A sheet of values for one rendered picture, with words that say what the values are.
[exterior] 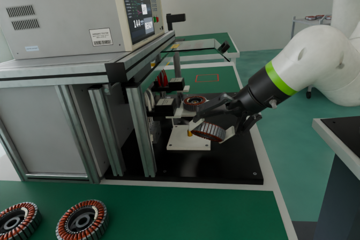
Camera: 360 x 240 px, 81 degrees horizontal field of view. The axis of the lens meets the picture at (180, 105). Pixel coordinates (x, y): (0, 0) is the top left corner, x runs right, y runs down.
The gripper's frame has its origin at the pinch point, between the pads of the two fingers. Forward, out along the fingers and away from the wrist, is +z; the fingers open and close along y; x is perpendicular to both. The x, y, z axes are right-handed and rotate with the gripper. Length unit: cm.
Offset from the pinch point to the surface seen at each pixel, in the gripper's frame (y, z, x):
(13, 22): -62, 11, 18
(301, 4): 310, -3, 492
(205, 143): 4.6, 7.1, 0.4
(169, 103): -11.5, 6.3, 9.9
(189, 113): 5.3, 18.6, 21.4
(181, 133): -0.5, 15.2, 7.1
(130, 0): -36.0, -12.1, 22.7
